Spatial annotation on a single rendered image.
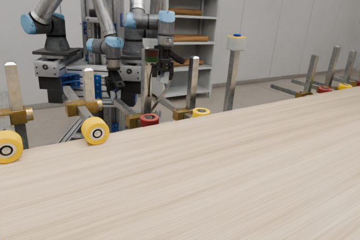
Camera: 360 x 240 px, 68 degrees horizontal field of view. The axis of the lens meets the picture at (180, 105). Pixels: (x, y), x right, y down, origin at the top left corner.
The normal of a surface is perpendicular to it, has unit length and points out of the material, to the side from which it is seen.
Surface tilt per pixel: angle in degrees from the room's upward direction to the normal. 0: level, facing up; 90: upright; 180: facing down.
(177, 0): 90
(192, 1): 90
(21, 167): 0
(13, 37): 90
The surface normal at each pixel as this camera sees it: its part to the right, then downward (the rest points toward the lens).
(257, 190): 0.06, -0.94
